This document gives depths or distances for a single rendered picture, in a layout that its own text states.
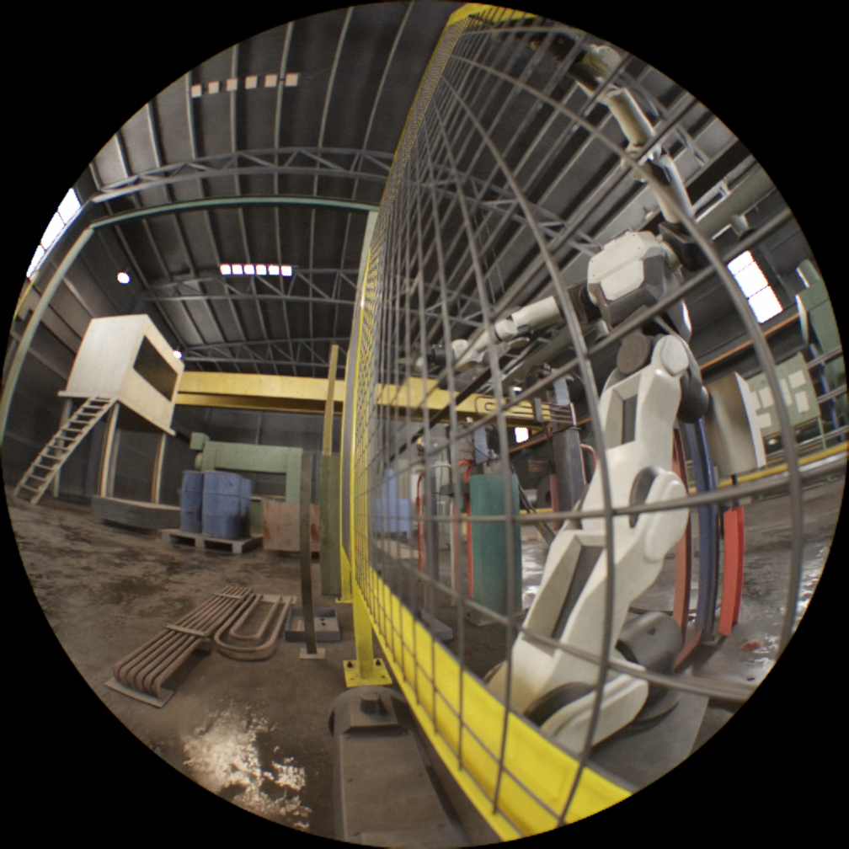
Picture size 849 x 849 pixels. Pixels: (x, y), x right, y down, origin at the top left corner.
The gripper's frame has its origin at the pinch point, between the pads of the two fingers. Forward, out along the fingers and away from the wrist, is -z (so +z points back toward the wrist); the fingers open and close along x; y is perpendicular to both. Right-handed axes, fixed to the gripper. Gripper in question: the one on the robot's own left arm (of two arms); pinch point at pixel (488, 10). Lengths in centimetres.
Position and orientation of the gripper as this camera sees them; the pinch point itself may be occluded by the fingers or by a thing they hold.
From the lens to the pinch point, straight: 75.0
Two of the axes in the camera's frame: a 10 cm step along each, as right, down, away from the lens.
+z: 9.5, 0.6, 3.0
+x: -3.1, 2.9, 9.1
